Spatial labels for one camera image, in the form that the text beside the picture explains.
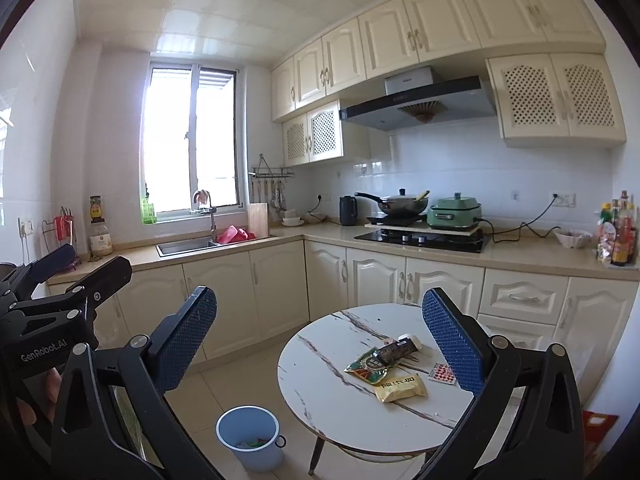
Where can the black range hood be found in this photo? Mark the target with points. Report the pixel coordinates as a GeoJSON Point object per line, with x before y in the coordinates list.
{"type": "Point", "coordinates": [415, 105]}

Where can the black gas stove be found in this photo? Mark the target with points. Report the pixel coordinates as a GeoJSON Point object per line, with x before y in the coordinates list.
{"type": "Point", "coordinates": [425, 242]}

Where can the group of condiment bottles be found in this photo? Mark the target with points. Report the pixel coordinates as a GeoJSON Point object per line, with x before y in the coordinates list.
{"type": "Point", "coordinates": [620, 235]}

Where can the round marble table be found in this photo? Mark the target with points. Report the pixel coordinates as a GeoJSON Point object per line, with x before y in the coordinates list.
{"type": "Point", "coordinates": [325, 375]}

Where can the metal sink faucet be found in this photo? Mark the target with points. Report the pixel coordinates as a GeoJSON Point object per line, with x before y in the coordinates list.
{"type": "Point", "coordinates": [212, 215]}

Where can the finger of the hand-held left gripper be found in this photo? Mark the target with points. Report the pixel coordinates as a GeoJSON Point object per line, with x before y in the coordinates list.
{"type": "Point", "coordinates": [55, 260]}
{"type": "Point", "coordinates": [110, 272]}

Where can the wooden cutting board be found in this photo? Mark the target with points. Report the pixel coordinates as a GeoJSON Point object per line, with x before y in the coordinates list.
{"type": "Point", "coordinates": [259, 220]}

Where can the wooden spatula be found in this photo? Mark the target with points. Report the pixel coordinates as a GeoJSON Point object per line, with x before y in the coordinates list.
{"type": "Point", "coordinates": [424, 195]}

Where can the white double wall socket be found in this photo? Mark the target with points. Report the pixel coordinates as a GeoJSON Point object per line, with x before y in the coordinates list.
{"type": "Point", "coordinates": [566, 200]}

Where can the small red green sachet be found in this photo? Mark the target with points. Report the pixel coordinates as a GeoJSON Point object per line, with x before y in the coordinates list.
{"type": "Point", "coordinates": [250, 443]}

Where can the large cream lattice cabinet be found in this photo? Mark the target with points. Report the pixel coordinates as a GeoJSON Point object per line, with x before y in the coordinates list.
{"type": "Point", "coordinates": [555, 97]}

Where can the green printed snack packet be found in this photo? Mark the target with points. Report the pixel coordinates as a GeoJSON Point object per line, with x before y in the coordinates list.
{"type": "Point", "coordinates": [367, 367]}

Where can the brown red cardboard box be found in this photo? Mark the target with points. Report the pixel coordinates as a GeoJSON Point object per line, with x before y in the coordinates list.
{"type": "Point", "coordinates": [600, 435]}

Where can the metal utensil rack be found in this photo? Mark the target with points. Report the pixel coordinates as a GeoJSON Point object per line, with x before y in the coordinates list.
{"type": "Point", "coordinates": [272, 175]}

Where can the person's left hand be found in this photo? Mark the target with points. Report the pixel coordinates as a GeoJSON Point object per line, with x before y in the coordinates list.
{"type": "Point", "coordinates": [54, 390]}

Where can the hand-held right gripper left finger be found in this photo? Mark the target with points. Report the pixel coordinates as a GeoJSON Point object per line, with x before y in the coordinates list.
{"type": "Point", "coordinates": [185, 340]}

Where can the black electric kettle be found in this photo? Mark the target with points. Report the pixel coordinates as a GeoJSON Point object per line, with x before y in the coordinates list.
{"type": "Point", "coordinates": [348, 210]}

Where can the green dish soap bottle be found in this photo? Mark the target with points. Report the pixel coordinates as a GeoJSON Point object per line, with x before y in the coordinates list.
{"type": "Point", "coordinates": [148, 212]}

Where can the cream upper wall cabinets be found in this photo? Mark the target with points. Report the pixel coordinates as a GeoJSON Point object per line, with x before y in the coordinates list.
{"type": "Point", "coordinates": [425, 35]}

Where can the light blue plastic bucket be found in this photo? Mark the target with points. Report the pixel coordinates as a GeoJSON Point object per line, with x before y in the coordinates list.
{"type": "Point", "coordinates": [262, 452]}

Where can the red plastic basin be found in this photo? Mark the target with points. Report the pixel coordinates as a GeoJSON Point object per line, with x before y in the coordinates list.
{"type": "Point", "coordinates": [235, 235]}

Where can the black wok with lid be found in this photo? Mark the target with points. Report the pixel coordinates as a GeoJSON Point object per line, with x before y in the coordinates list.
{"type": "Point", "coordinates": [400, 204]}

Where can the red knife rack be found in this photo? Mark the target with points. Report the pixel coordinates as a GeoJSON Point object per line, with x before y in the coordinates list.
{"type": "Point", "coordinates": [62, 225]}

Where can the dark printed snack wrapper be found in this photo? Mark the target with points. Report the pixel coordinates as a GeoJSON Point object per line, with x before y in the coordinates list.
{"type": "Point", "coordinates": [397, 351]}

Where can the clear cooking oil bottle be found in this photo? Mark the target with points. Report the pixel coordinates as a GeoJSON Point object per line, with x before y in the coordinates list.
{"type": "Point", "coordinates": [101, 242]}

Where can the white wall socket with plug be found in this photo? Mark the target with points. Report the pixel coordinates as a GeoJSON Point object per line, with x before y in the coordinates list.
{"type": "Point", "coordinates": [26, 227]}

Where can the small cream lattice cabinet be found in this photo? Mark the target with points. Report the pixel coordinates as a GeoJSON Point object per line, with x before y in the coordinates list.
{"type": "Point", "coordinates": [320, 135]}

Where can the steel kitchen sink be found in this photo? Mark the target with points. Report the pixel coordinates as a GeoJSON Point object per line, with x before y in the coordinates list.
{"type": "Point", "coordinates": [185, 246]}

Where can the green electric cooker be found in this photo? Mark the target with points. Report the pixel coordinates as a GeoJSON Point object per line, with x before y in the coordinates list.
{"type": "Point", "coordinates": [454, 212]}

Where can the red checkered packet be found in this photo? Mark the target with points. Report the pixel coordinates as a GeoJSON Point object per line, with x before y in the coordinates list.
{"type": "Point", "coordinates": [442, 374]}

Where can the white scalloped bowl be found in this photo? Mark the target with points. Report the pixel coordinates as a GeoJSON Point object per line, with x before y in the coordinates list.
{"type": "Point", "coordinates": [573, 239]}

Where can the cream lower kitchen cabinets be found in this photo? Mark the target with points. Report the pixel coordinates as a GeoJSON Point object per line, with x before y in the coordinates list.
{"type": "Point", "coordinates": [280, 290]}

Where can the cream bun piece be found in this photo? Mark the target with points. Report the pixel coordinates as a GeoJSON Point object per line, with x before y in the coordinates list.
{"type": "Point", "coordinates": [410, 340]}

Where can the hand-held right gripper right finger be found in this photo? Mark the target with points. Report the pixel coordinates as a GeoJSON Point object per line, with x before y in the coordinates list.
{"type": "Point", "coordinates": [452, 342]}

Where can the yellow snack packet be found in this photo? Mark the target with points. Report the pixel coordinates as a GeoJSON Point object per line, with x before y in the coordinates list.
{"type": "Point", "coordinates": [400, 388]}

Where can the stack of white bowls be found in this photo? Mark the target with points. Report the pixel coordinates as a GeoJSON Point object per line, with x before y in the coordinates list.
{"type": "Point", "coordinates": [291, 219]}

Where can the dark sauce jar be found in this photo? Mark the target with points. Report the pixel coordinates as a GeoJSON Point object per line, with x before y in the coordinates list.
{"type": "Point", "coordinates": [97, 210]}

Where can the kitchen window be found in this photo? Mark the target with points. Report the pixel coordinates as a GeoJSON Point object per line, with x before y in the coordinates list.
{"type": "Point", "coordinates": [190, 140]}

